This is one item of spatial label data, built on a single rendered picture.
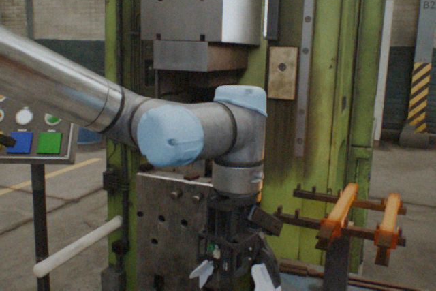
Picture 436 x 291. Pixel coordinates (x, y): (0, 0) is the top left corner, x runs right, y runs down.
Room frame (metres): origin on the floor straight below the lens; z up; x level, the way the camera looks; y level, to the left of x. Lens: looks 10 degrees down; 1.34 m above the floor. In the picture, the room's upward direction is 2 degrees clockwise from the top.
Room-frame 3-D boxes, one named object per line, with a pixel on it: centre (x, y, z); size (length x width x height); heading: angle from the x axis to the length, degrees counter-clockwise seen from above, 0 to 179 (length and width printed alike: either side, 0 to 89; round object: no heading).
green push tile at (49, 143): (1.41, 0.57, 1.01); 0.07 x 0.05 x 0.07; 93
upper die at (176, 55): (1.60, 0.05, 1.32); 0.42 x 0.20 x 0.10; 158
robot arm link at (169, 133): (0.55, 0.05, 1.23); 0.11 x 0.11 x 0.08; 45
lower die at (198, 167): (1.60, 0.05, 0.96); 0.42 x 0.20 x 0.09; 158
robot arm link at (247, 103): (0.60, -0.03, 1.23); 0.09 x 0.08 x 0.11; 135
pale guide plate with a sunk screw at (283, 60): (1.41, -0.21, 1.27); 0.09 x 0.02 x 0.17; 68
